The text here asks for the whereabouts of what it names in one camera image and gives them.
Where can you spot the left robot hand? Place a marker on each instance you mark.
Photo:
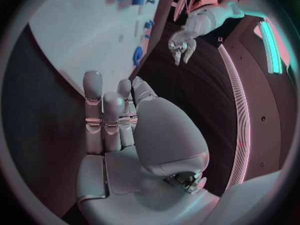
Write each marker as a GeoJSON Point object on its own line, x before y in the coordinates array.
{"type": "Point", "coordinates": [181, 46]}

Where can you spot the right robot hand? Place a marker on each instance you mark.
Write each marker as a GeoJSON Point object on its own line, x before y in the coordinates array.
{"type": "Point", "coordinates": [131, 172]}

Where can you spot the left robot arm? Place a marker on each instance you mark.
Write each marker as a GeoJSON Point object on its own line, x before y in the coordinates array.
{"type": "Point", "coordinates": [218, 13]}

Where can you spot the white task board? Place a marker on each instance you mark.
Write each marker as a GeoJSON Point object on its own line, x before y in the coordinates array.
{"type": "Point", "coordinates": [93, 31]}

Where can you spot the blue small plug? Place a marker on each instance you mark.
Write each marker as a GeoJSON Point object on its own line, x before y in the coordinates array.
{"type": "Point", "coordinates": [147, 36]}

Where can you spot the blue gear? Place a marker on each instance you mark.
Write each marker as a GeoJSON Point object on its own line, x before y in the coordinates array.
{"type": "Point", "coordinates": [137, 55]}

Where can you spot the blue short peg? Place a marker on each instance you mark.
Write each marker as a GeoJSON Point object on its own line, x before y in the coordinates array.
{"type": "Point", "coordinates": [151, 1]}

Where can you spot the glowing light bar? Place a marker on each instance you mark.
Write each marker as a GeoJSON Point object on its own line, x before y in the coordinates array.
{"type": "Point", "coordinates": [270, 48]}

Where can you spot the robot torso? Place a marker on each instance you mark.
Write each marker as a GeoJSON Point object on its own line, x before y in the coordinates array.
{"type": "Point", "coordinates": [255, 97]}

